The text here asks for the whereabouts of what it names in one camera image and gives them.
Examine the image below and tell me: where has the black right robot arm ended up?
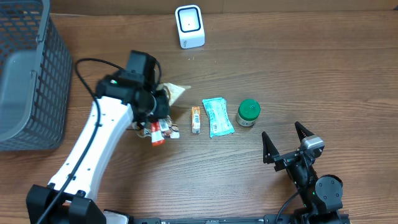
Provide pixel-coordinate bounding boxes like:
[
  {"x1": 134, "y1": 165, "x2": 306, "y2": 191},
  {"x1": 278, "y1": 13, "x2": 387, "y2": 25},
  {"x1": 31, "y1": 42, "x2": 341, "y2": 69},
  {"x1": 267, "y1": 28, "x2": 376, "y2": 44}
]
[{"x1": 262, "y1": 121, "x2": 349, "y2": 223}]

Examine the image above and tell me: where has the red snack stick packet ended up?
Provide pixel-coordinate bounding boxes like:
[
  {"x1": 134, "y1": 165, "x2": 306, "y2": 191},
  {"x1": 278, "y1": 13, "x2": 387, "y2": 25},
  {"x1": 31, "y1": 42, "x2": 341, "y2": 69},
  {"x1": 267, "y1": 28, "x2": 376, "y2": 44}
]
[{"x1": 151, "y1": 121, "x2": 165, "y2": 146}]

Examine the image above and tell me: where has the beige snack pouch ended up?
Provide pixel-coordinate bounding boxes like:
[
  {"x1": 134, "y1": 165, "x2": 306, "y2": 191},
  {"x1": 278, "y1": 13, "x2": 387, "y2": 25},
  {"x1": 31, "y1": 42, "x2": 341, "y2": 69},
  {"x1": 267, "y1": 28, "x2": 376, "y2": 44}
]
[{"x1": 156, "y1": 83, "x2": 191, "y2": 106}]

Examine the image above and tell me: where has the teal plastic packet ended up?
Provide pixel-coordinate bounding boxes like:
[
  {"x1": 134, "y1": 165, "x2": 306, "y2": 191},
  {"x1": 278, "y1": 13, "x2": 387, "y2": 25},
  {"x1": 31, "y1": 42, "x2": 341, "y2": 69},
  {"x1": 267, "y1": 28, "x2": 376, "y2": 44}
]
[{"x1": 202, "y1": 97, "x2": 234, "y2": 138}]

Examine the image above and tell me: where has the grey plastic mesh basket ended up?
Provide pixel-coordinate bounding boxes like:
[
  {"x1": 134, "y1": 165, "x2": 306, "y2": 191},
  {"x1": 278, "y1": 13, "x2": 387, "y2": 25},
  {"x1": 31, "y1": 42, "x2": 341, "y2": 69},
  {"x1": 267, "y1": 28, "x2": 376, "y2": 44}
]
[{"x1": 1, "y1": 0, "x2": 73, "y2": 151}]

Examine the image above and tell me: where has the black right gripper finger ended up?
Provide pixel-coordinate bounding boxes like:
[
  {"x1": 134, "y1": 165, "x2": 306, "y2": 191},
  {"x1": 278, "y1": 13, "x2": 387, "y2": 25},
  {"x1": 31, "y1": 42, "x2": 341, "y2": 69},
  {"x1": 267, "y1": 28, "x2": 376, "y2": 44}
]
[
  {"x1": 262, "y1": 131, "x2": 279, "y2": 164},
  {"x1": 295, "y1": 121, "x2": 314, "y2": 142}
]

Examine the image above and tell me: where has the white barcode scanner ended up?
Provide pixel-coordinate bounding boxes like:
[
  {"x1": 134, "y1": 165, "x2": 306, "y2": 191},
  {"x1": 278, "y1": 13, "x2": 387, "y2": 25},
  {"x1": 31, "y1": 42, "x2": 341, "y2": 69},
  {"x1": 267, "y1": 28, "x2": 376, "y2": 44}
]
[{"x1": 175, "y1": 4, "x2": 205, "y2": 49}]

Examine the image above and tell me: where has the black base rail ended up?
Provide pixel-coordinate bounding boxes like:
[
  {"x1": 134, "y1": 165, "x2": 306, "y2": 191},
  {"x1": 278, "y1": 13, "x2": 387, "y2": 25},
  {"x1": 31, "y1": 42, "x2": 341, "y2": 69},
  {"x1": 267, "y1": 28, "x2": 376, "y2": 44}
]
[{"x1": 102, "y1": 210, "x2": 351, "y2": 224}]

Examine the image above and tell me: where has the green lid jar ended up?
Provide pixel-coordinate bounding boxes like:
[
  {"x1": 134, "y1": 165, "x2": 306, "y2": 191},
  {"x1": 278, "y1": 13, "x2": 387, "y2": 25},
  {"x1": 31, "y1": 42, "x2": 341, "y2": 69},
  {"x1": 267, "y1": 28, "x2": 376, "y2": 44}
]
[{"x1": 236, "y1": 99, "x2": 261, "y2": 127}]

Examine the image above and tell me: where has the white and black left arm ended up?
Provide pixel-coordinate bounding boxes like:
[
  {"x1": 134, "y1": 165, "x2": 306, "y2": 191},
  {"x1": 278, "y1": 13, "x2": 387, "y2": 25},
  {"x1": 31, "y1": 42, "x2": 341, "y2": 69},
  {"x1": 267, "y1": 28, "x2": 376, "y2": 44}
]
[{"x1": 26, "y1": 50, "x2": 170, "y2": 223}]

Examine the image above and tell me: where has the orange small snack box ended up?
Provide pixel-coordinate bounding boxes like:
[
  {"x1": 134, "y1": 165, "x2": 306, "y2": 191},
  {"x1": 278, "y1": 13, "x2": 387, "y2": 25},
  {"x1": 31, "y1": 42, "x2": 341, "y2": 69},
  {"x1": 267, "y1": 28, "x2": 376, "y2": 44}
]
[{"x1": 191, "y1": 106, "x2": 201, "y2": 134}]

